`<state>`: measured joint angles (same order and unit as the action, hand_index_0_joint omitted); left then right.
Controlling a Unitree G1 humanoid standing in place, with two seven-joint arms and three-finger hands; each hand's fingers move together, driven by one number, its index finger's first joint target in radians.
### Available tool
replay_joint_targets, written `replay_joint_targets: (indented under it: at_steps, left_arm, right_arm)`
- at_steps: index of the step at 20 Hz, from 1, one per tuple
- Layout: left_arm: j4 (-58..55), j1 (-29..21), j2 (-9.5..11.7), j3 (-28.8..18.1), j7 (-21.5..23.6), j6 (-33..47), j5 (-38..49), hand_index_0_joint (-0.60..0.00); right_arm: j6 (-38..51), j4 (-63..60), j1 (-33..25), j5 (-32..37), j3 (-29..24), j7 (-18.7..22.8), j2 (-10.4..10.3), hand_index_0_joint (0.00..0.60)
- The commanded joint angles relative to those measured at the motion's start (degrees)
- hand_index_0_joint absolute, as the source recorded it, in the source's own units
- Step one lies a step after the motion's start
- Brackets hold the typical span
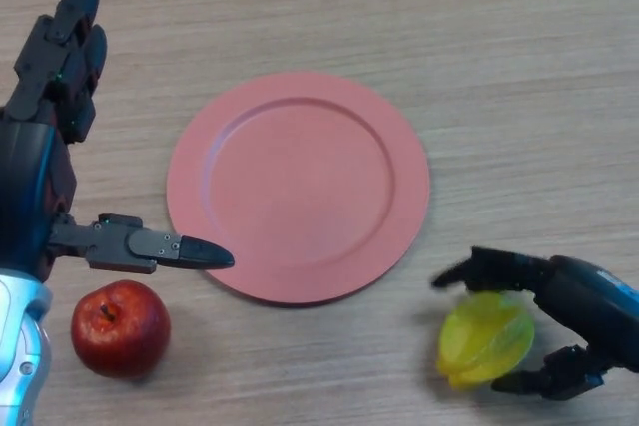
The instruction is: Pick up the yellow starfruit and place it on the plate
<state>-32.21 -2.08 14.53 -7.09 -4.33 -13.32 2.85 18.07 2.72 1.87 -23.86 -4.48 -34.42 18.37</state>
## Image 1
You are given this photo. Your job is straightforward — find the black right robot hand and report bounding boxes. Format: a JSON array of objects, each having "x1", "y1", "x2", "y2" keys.
[{"x1": 431, "y1": 245, "x2": 639, "y2": 401}]

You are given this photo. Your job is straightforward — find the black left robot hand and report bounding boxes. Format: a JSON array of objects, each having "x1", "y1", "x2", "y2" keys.
[{"x1": 0, "y1": 0, "x2": 236, "y2": 282}]

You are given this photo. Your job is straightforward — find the yellow starfruit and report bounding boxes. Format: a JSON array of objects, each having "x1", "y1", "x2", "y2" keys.
[{"x1": 434, "y1": 289, "x2": 536, "y2": 388}]

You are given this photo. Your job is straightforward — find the pink round plate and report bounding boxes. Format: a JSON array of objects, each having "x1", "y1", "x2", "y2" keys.
[{"x1": 166, "y1": 71, "x2": 431, "y2": 307}]

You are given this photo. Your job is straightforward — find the red apple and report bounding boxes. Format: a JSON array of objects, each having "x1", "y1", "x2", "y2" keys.
[{"x1": 70, "y1": 279, "x2": 172, "y2": 380}]

